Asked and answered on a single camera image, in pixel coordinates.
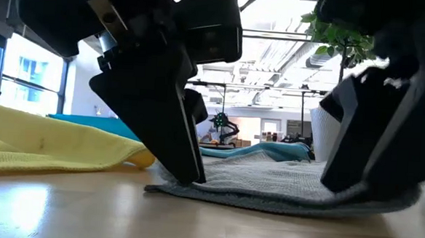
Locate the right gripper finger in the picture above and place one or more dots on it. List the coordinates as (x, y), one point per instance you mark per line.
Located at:
(415, 144)
(365, 123)

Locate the white ribbed plant pot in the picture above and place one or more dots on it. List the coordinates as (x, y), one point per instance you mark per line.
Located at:
(324, 139)

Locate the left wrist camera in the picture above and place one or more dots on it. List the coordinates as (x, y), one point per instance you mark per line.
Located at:
(210, 27)

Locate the grey microfiber towel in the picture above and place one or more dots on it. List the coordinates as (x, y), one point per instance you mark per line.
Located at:
(267, 180)

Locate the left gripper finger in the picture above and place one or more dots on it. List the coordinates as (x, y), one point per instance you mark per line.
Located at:
(154, 112)
(197, 107)

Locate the yellow microfiber towel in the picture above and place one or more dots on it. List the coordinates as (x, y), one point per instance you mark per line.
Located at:
(50, 147)

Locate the large window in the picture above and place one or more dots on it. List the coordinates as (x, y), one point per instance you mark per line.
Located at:
(36, 80)

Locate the blue microfiber towel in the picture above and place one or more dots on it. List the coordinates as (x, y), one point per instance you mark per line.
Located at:
(280, 150)

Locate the green leafy plant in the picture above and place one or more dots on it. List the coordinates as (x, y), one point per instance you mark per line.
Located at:
(337, 34)

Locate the teal plastic bin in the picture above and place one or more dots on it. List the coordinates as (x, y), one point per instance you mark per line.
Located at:
(99, 124)

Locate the small black robot arm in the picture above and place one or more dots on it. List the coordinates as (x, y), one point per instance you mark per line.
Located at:
(223, 128)

